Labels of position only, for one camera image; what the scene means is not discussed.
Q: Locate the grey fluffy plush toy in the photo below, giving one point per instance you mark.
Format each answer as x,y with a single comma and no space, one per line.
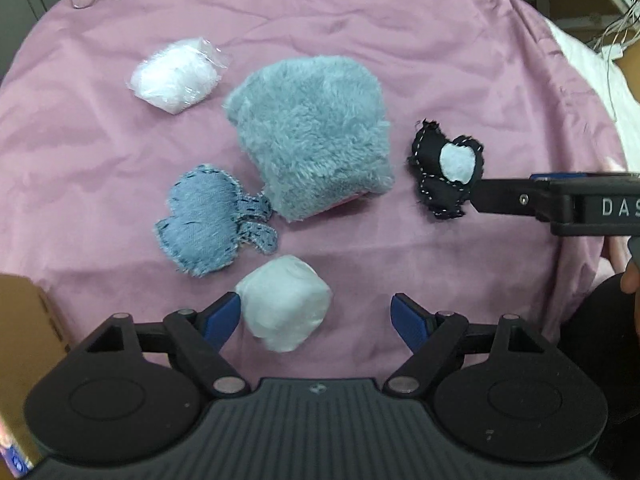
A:
310,135

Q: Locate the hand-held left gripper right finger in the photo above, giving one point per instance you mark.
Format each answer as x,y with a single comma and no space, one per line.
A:
407,317

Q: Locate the pink blanket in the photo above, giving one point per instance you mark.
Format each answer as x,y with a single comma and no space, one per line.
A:
350,20

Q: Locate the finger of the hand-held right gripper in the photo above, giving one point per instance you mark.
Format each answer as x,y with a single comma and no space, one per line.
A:
510,199
560,176

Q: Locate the white bed sheet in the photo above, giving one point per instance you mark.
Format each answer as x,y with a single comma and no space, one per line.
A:
585,60

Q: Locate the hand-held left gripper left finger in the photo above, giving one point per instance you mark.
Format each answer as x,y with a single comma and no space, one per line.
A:
226,316

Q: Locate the black patch with white oval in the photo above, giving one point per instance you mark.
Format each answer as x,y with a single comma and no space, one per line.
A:
430,160

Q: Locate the blue denim stitched patch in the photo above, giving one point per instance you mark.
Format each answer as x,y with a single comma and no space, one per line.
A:
200,220

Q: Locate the clear bag of white stuffing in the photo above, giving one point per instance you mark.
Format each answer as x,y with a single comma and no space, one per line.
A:
172,77

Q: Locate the cardboard box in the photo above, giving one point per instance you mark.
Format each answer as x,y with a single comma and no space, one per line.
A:
30,310

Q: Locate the person's right hand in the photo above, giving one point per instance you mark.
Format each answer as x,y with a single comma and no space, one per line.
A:
632,277

